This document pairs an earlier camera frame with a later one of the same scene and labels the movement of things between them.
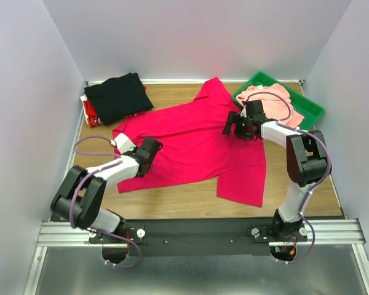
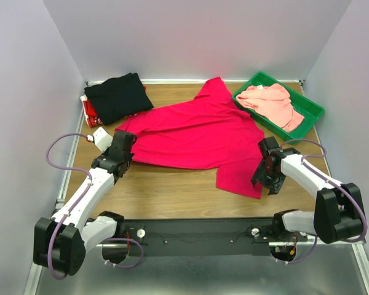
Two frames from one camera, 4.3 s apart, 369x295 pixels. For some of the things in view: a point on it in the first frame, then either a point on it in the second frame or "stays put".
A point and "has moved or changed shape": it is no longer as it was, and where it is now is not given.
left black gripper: x=136 y=148 to x=130 y=155
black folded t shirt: x=117 y=98 stays put
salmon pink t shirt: x=275 y=107 stays put
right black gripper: x=233 y=118 to x=274 y=186
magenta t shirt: x=195 y=150 has moved or changed shape
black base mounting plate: x=195 y=237 stays put
